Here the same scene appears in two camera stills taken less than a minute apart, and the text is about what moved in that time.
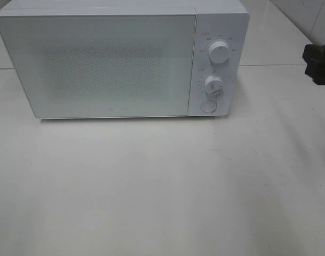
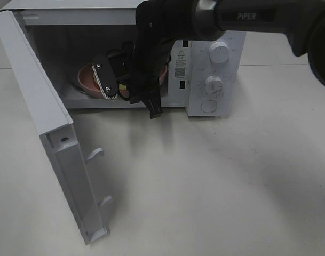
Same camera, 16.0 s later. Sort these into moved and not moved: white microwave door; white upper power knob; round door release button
Moved: white microwave door
Not moved: round door release button; white upper power knob
